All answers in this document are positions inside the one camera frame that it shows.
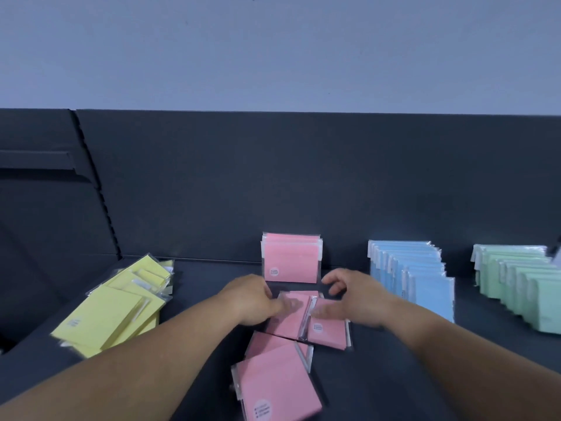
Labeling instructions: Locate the person's right hand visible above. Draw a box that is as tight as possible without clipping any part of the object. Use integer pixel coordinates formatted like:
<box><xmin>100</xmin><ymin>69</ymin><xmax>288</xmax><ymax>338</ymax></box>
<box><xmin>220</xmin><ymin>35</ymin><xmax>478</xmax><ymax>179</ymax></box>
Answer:
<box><xmin>312</xmin><ymin>268</ymin><xmax>397</xmax><ymax>329</ymax></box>

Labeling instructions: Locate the person's left hand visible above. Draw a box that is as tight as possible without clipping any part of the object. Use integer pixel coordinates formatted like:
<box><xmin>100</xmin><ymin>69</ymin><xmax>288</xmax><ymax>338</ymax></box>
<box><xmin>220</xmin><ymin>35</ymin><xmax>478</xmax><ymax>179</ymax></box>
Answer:
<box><xmin>217</xmin><ymin>274</ymin><xmax>304</xmax><ymax>327</ymax></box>

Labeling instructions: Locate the pink paper packet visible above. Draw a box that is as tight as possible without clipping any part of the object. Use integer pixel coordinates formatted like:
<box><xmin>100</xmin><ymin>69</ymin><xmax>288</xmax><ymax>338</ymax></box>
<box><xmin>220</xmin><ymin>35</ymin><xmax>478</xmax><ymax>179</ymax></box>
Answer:
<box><xmin>261</xmin><ymin>240</ymin><xmax>319</xmax><ymax>284</ymax></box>
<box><xmin>244</xmin><ymin>331</ymin><xmax>315</xmax><ymax>374</ymax></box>
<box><xmin>262</xmin><ymin>232</ymin><xmax>324</xmax><ymax>281</ymax></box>
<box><xmin>306</xmin><ymin>297</ymin><xmax>353</xmax><ymax>351</ymax></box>
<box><xmin>231</xmin><ymin>351</ymin><xmax>323</xmax><ymax>421</ymax></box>
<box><xmin>264</xmin><ymin>290</ymin><xmax>320</xmax><ymax>341</ymax></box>

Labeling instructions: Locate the person's right forearm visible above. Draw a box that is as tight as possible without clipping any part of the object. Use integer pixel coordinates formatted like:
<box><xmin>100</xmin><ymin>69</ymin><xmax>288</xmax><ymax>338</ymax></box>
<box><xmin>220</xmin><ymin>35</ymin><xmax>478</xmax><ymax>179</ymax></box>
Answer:
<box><xmin>385</xmin><ymin>298</ymin><xmax>561</xmax><ymax>421</ymax></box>

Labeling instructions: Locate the person's left forearm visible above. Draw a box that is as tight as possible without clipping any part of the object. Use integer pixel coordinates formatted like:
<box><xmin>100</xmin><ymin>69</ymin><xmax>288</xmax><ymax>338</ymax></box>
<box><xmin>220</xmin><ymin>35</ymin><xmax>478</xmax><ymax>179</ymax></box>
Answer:
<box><xmin>0</xmin><ymin>298</ymin><xmax>246</xmax><ymax>421</ymax></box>

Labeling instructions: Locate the row of blue paper packets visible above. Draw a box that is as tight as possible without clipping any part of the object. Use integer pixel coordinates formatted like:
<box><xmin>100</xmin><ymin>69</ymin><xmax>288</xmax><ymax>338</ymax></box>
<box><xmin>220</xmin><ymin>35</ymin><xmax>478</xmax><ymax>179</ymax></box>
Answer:
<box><xmin>367</xmin><ymin>239</ymin><xmax>456</xmax><ymax>324</ymax></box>

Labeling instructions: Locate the pile of yellow paper packets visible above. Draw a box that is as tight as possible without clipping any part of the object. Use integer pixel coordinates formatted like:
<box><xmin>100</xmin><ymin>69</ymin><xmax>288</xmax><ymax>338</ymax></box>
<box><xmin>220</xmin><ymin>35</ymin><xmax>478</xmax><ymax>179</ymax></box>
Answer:
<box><xmin>49</xmin><ymin>254</ymin><xmax>176</xmax><ymax>360</ymax></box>

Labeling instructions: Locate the row of green paper packets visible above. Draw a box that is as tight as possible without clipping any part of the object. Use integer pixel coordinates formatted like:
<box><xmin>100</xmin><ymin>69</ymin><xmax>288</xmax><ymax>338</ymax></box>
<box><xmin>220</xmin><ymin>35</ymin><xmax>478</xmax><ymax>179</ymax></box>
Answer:
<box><xmin>471</xmin><ymin>244</ymin><xmax>561</xmax><ymax>336</ymax></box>

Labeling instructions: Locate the perforated black shelf upright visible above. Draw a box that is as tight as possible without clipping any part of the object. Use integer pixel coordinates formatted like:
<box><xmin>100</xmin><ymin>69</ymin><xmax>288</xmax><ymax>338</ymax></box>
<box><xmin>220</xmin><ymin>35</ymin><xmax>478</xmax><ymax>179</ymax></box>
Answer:
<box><xmin>70</xmin><ymin>109</ymin><xmax>124</xmax><ymax>260</ymax></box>

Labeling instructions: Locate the black shelf bracket rail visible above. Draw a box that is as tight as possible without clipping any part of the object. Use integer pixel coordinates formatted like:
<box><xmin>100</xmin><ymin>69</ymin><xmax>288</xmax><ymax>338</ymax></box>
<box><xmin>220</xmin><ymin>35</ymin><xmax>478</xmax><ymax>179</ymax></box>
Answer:
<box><xmin>0</xmin><ymin>149</ymin><xmax>79</xmax><ymax>172</ymax></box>

